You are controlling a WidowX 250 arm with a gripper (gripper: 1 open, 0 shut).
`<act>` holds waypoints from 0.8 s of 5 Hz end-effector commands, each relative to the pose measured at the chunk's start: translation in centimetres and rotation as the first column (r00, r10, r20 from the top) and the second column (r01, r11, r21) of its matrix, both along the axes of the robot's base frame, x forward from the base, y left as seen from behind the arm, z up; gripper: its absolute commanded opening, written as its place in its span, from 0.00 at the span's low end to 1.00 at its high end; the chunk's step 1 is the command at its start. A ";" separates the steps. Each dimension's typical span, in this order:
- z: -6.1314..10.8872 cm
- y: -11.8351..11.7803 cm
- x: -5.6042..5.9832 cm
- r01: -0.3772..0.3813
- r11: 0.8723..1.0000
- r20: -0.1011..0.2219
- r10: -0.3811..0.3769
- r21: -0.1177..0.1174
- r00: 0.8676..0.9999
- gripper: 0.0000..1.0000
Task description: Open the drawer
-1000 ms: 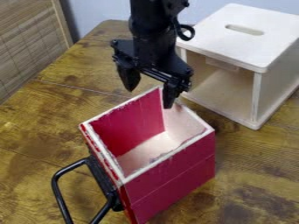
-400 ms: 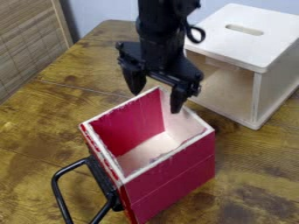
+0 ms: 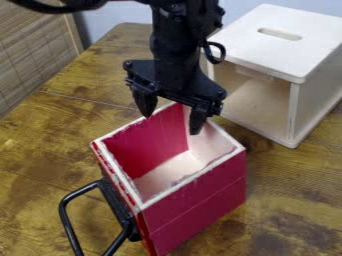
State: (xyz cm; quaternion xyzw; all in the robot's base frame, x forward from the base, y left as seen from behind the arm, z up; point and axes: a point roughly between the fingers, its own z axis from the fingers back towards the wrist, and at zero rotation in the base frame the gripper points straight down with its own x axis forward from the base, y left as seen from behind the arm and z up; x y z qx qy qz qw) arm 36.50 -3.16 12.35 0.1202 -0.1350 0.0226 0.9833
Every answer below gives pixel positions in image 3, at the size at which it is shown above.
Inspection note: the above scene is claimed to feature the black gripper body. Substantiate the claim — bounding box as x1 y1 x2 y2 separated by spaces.
123 51 227 110

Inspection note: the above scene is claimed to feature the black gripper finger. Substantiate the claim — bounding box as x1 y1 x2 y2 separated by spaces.
132 89 158 118
188 107 221 135

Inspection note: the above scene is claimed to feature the red wooden drawer box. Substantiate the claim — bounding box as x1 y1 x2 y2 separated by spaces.
91 103 246 256

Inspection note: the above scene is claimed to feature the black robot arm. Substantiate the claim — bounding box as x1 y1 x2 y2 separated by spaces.
123 0 227 135

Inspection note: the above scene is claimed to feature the black cable loop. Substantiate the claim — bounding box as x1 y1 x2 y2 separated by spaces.
202 34 227 65

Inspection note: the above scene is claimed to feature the light wooden cabinet frame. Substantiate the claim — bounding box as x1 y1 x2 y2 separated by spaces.
207 4 342 148

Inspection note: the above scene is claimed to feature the black metal drawer handle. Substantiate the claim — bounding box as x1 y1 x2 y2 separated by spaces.
59 178 142 256

